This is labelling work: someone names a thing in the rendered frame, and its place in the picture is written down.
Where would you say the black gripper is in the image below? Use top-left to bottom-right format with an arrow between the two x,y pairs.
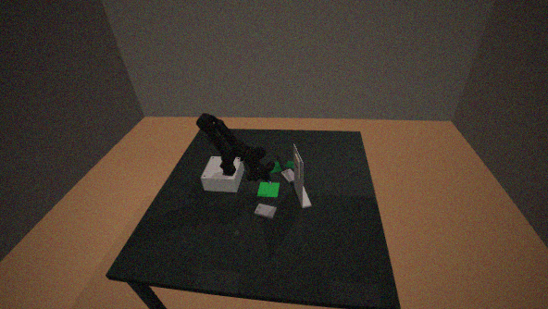
247,160 -> 275,182

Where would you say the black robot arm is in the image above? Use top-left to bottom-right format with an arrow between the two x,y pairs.
196,113 -> 267,181

